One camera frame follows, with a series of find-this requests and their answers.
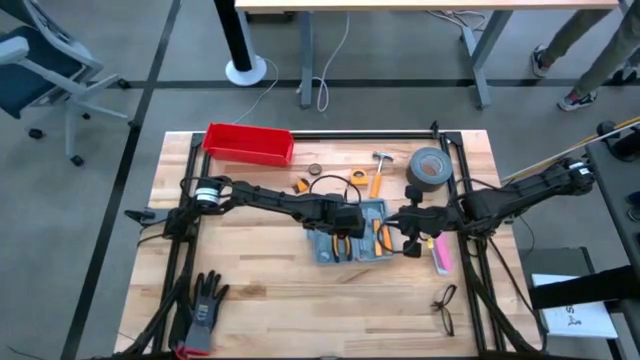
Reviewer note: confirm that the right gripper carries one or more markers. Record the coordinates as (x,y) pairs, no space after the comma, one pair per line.
(430,220)

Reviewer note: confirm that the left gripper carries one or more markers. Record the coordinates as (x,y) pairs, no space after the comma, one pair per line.
(327,212)

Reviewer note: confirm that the orange screwdriver bit holder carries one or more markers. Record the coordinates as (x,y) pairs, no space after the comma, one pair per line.
(387,239)

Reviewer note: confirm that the thin black tool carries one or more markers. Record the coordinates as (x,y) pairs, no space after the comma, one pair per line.
(346,192)

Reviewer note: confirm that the small orange black tool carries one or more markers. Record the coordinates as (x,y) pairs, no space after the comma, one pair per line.
(301,185)

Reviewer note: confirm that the grey plastic tool case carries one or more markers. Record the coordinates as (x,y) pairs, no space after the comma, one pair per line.
(362,250)

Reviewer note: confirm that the orange tape measure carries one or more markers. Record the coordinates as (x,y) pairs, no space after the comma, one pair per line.
(359,177)

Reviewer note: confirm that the red plastic bin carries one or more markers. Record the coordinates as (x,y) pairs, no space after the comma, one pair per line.
(247,145)

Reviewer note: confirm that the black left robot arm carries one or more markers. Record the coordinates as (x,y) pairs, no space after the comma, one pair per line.
(270,200)

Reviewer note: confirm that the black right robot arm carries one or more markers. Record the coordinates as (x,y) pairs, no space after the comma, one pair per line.
(525,195)

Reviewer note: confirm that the pink white plastic tool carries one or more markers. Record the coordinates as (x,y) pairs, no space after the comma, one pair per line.
(444,257)

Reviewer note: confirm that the black-framed eyeglasses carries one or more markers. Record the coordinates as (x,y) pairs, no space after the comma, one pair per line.
(440,304)

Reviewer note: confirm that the grey metal desk leg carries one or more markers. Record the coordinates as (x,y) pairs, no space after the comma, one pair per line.
(481,65)
(307,60)

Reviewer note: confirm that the black grey work glove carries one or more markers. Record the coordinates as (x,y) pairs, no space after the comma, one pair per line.
(205,310)

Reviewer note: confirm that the yellow and white rod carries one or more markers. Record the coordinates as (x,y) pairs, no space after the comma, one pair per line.
(550,160)

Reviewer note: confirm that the pole with white round base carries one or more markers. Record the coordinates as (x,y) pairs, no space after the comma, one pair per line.
(246,70)

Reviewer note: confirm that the black table clamp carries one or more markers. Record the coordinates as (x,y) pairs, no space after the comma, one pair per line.
(140,216)

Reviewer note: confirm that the black beam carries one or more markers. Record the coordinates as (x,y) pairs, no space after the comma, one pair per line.
(575,292)

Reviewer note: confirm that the white paper sheet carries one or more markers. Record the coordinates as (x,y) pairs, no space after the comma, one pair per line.
(580,320)

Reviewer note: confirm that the light wooden desk top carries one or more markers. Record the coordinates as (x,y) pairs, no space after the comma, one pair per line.
(400,5)

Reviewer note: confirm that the dark grey side table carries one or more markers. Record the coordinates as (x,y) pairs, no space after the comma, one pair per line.
(615,225)

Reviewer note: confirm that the black round device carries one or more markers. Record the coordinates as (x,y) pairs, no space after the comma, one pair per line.
(625,145)

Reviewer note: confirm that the person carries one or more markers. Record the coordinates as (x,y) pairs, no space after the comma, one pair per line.
(600,65)

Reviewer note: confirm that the grey leg with black caster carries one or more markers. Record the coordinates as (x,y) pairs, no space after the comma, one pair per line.
(626,76)

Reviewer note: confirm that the blue office chair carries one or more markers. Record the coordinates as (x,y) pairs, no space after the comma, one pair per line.
(30,85)

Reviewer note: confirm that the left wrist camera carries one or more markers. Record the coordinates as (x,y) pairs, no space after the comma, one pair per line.
(350,220)

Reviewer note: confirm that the grey duct tape roll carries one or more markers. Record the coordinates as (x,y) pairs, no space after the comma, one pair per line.
(414,172)

